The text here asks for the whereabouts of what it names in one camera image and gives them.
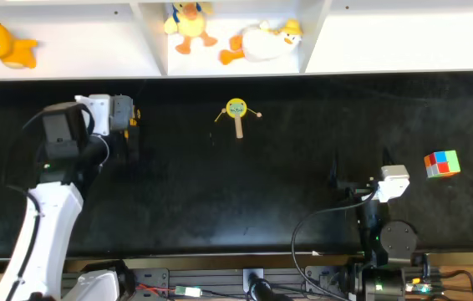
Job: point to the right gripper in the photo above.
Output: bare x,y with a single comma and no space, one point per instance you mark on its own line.
353,189

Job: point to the yellow rattle drum toy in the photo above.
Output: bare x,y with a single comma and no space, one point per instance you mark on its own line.
236,108

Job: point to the grey and yellow toy truck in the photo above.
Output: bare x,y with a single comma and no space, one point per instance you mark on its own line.
121,110

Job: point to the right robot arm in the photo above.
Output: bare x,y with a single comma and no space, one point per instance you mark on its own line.
398,240

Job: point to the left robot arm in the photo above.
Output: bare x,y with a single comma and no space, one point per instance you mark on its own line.
48,217

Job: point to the many-coloured puzzle cube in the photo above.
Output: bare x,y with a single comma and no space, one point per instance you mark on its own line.
442,164

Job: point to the white shelf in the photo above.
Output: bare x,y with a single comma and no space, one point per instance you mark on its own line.
387,42

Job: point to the white plush duck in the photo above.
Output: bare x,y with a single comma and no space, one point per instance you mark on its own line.
265,44

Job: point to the yellow plush duck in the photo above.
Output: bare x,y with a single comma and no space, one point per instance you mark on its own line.
190,25

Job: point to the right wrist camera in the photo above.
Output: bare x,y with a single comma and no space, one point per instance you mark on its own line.
393,180

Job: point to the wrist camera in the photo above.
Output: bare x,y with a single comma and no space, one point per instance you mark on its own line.
393,180
98,110

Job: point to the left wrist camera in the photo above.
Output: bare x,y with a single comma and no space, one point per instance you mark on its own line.
98,110

